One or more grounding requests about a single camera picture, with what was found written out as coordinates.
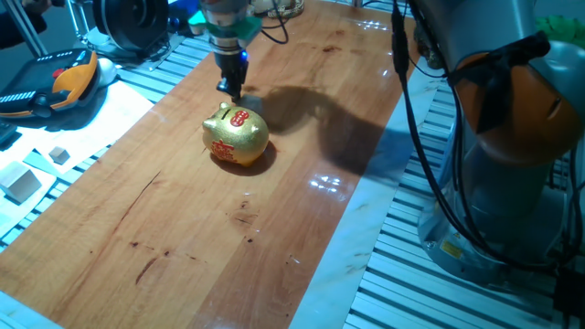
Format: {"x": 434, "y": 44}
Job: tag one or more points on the orange wood grain board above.
{"x": 137, "y": 251}

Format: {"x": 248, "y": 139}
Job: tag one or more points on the bare person hand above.
{"x": 36, "y": 5}

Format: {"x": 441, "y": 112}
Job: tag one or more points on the black round spool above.
{"x": 132, "y": 23}

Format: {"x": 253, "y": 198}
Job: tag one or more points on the black orange teach pendant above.
{"x": 45, "y": 77}

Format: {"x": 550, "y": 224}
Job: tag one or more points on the golden piggy bank red print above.
{"x": 237, "y": 137}

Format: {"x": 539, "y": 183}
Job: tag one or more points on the forearm in black sleeve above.
{"x": 18, "y": 29}

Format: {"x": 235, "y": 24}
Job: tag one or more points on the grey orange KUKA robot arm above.
{"x": 516, "y": 114}

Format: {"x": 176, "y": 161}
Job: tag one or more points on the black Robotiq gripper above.
{"x": 233, "y": 66}

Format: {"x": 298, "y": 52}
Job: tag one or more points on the green cloth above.
{"x": 562, "y": 27}

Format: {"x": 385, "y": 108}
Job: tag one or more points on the white rounded plastic object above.
{"x": 107, "y": 71}

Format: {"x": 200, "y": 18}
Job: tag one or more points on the slanted aluminium pole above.
{"x": 25, "y": 32}

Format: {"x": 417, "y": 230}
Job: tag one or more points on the white marble pattern sheet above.
{"x": 356, "y": 228}

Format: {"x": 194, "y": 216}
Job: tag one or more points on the tiny wooden cube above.
{"x": 59, "y": 155}

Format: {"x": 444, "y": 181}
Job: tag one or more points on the aluminium frame pole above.
{"x": 78, "y": 13}

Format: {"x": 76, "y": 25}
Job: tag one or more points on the large pale wooden block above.
{"x": 18, "y": 182}

